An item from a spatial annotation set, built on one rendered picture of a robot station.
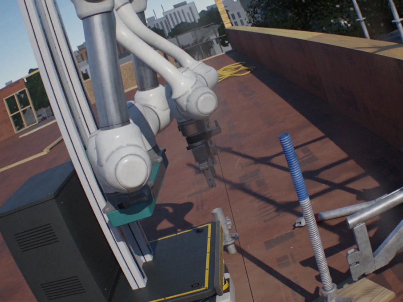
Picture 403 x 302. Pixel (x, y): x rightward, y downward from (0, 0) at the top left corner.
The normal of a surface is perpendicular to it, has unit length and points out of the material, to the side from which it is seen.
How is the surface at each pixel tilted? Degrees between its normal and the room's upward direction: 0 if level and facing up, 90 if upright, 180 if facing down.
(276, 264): 0
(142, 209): 90
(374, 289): 0
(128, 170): 97
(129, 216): 90
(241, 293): 0
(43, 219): 90
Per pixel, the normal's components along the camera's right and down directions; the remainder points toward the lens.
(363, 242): 0.04, 0.24
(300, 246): -0.34, -0.91
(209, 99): 0.45, 0.22
